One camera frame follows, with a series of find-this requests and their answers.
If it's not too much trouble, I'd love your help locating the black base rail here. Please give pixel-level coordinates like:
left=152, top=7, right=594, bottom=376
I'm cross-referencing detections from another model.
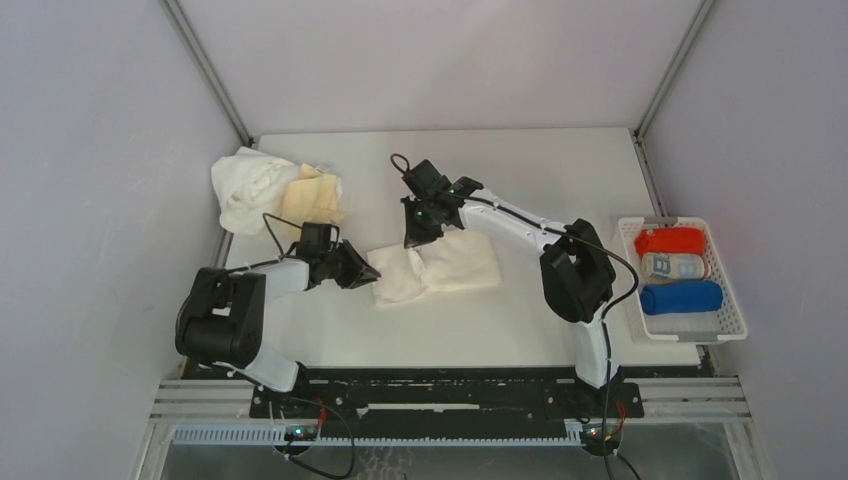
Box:
left=249, top=367, right=645, bottom=440

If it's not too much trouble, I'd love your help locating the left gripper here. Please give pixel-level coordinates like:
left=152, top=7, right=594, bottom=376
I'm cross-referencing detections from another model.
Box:
left=320, top=240, right=380, bottom=290

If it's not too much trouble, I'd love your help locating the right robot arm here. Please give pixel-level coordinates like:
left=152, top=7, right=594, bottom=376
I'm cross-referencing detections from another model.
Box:
left=401, top=173, right=618, bottom=416

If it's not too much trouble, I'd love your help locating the yellow towel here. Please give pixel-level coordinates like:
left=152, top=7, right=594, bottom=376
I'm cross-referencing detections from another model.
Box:
left=278, top=164, right=345, bottom=226

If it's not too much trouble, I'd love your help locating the blue towel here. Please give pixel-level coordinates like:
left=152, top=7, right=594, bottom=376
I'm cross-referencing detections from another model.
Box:
left=639, top=280, right=724, bottom=315

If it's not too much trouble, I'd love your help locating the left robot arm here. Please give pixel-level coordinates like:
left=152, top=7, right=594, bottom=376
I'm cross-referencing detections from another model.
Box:
left=175, top=240, right=381, bottom=417

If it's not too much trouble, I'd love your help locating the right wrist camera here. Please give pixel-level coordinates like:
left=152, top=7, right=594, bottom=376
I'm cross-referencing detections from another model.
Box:
left=402, top=160, right=452, bottom=200

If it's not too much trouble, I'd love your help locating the cream towel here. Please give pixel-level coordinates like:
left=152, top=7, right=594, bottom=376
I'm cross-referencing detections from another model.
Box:
left=366, top=230, right=502, bottom=307

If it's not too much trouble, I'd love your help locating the white plastic basket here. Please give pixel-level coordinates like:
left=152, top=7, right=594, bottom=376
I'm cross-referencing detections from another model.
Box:
left=618, top=217, right=747, bottom=344

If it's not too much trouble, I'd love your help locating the red rolled towel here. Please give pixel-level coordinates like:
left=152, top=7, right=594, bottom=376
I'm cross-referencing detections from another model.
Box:
left=634, top=227, right=706, bottom=257

